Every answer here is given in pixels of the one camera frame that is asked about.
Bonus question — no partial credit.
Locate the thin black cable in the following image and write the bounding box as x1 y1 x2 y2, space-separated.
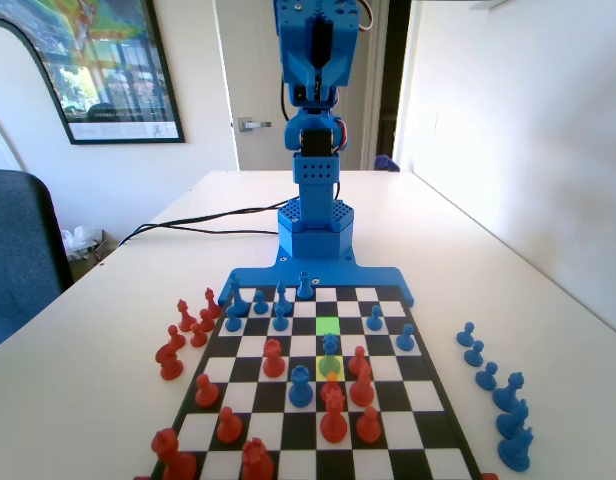
136 224 281 236
116 198 291 249

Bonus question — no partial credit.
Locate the dark blue chair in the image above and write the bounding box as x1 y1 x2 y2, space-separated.
0 168 75 352

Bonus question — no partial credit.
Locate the blue chess queen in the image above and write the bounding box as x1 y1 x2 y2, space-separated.
320 333 340 374

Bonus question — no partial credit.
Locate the red chess queen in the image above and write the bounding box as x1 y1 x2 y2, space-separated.
319 389 349 444

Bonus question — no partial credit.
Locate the red chess bishop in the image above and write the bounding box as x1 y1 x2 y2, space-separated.
176 298 198 333
203 287 222 319

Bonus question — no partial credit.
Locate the black framed poster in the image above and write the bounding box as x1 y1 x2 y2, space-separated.
0 0 186 147

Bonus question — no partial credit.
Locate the red chess rook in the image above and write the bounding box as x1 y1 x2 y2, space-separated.
261 338 287 380
151 428 198 480

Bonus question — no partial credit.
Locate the white plastic bag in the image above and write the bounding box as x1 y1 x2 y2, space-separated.
61 225 105 261

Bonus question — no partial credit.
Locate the blue chess knight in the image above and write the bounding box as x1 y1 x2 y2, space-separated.
497 425 535 473
495 398 530 441

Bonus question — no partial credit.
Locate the white door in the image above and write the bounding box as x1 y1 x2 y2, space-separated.
215 0 380 172

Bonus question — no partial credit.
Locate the white arched panel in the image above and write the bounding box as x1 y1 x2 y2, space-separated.
0 18 57 172

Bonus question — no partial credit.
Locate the black and white chessboard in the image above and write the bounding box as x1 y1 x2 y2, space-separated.
147 285 484 480

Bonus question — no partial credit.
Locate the silver door handle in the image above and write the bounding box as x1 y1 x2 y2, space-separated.
237 116 273 133

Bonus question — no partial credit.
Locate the brown cardboard box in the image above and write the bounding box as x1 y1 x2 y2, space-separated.
67 228 120 282

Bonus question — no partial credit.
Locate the blue chess king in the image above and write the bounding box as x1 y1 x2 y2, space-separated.
226 273 249 319

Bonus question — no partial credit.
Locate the blue chess bishop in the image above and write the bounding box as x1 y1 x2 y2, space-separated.
491 371 527 414
274 281 293 316

